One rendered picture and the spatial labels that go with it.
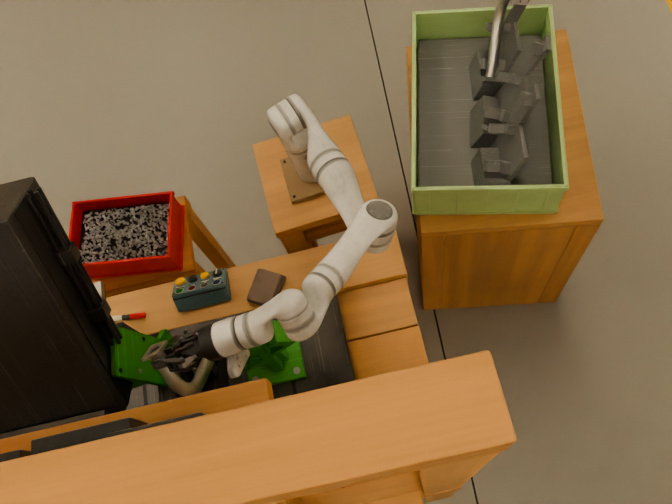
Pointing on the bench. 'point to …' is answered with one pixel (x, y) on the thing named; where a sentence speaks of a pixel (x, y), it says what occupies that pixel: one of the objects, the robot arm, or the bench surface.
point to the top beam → (283, 443)
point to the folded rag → (265, 286)
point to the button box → (189, 299)
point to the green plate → (124, 366)
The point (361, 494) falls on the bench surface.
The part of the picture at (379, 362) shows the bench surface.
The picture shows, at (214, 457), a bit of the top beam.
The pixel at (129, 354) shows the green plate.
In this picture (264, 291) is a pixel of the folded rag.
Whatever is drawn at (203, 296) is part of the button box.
